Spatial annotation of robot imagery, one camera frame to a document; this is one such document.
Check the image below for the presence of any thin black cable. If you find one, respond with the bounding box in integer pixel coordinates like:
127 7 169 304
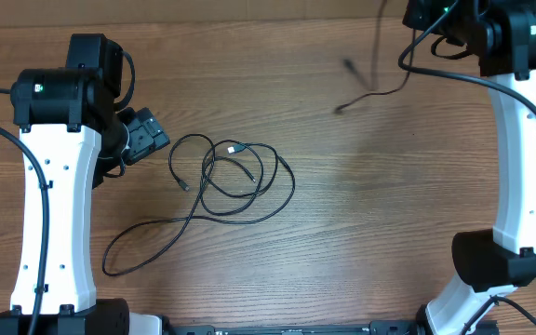
333 0 418 115

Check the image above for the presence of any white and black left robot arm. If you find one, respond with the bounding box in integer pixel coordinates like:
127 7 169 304
0 33 170 334

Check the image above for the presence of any black USB-A cable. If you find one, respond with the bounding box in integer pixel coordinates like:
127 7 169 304
199 139 280 217

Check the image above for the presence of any long black USB-C cable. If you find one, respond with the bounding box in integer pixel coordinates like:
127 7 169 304
101 133 296 277

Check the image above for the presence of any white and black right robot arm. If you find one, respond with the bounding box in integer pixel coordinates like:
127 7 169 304
403 1 536 334

